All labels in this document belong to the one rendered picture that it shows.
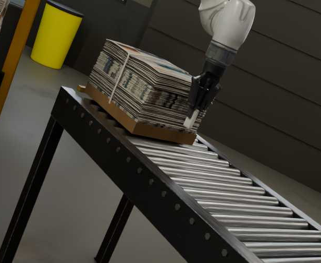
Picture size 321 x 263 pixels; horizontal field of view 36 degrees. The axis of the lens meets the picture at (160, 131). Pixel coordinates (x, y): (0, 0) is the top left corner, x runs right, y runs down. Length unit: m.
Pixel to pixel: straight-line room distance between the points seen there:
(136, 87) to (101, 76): 0.22
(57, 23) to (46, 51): 0.36
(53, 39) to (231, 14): 4.52
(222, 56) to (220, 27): 0.09
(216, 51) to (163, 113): 0.29
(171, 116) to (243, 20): 0.41
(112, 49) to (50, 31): 4.13
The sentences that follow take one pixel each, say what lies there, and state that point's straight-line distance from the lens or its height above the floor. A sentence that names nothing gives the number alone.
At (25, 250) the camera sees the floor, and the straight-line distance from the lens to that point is 2.34.
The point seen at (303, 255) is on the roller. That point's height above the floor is 0.78.
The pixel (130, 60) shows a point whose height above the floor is 1.01.
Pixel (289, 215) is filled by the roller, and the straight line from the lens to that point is 1.65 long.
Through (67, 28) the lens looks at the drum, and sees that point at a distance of 5.92.
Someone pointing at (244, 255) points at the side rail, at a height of 0.80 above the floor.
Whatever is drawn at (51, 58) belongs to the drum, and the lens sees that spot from 5.99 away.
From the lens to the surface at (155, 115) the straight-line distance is 1.65.
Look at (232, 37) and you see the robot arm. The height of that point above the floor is 1.22.
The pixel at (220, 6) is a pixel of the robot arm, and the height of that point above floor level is 1.30.
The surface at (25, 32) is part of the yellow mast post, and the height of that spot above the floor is 0.66.
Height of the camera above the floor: 1.24
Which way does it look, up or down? 14 degrees down
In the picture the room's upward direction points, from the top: 24 degrees clockwise
